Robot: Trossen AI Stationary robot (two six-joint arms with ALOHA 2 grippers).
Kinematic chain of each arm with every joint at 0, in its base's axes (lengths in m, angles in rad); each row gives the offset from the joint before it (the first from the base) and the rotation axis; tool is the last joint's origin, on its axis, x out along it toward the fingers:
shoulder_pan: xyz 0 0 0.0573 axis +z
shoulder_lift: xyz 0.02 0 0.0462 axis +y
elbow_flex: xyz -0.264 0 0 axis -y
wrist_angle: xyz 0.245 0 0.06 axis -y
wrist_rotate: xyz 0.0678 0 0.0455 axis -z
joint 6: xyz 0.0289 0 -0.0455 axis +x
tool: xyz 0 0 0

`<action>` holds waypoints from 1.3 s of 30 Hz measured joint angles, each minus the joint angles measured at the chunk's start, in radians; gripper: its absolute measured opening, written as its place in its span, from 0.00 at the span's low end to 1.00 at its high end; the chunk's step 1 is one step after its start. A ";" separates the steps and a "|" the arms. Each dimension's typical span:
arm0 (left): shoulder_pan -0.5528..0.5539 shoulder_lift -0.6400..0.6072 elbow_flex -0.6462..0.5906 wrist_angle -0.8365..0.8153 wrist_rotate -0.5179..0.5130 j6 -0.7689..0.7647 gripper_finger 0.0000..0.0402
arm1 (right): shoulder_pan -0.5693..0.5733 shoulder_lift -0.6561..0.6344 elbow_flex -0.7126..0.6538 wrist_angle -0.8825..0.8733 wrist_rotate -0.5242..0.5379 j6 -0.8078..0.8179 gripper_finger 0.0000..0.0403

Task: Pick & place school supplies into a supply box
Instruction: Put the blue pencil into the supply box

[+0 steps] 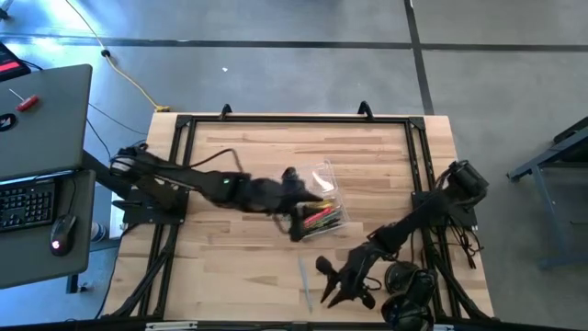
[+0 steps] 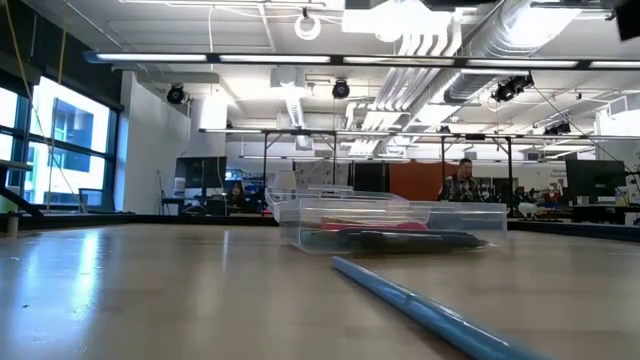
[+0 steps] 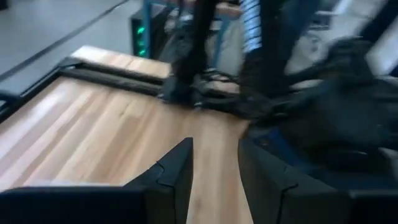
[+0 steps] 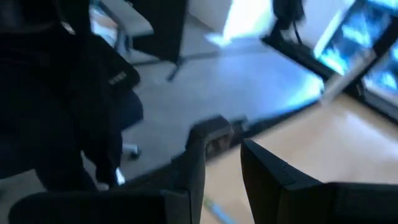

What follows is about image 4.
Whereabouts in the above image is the large dark-framed window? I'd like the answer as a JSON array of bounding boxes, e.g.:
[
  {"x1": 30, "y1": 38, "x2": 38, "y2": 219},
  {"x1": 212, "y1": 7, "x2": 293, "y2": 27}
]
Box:
[{"x1": 312, "y1": 0, "x2": 398, "y2": 121}]

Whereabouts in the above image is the dark grey desk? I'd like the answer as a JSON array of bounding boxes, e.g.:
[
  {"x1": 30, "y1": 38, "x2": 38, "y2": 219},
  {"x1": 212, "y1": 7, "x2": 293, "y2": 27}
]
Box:
[{"x1": 90, "y1": 0, "x2": 221, "y2": 83}]

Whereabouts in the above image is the black office chair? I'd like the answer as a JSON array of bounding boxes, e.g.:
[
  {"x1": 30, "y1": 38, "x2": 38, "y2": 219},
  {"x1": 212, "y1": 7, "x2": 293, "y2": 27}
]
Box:
[{"x1": 0, "y1": 0, "x2": 146, "y2": 192}]

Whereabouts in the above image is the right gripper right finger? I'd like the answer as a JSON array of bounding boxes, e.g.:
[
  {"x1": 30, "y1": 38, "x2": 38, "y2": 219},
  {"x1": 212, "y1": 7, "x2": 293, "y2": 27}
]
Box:
[{"x1": 241, "y1": 139, "x2": 398, "y2": 224}]

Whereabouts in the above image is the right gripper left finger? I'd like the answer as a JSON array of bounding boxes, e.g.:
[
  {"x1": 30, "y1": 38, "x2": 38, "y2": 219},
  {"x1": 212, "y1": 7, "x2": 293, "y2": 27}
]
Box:
[{"x1": 8, "y1": 136, "x2": 206, "y2": 224}]

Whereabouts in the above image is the office chair caster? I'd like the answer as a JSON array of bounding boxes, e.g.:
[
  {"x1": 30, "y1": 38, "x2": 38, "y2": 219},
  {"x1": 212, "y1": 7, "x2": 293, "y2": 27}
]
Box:
[{"x1": 121, "y1": 142, "x2": 142, "y2": 161}]

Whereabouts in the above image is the green mechanical pencil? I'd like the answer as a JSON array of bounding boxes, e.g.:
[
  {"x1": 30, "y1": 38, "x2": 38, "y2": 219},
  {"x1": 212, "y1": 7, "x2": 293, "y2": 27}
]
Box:
[{"x1": 203, "y1": 198, "x2": 239, "y2": 224}]

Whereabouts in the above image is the small black table camera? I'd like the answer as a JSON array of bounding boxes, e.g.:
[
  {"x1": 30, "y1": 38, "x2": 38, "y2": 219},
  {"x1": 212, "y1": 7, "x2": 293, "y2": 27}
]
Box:
[{"x1": 185, "y1": 114, "x2": 234, "y2": 160}]

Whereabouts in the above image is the black aluminium table frame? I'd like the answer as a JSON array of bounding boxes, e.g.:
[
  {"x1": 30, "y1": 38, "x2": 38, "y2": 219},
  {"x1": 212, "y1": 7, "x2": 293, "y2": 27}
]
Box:
[{"x1": 119, "y1": 98, "x2": 326, "y2": 189}]

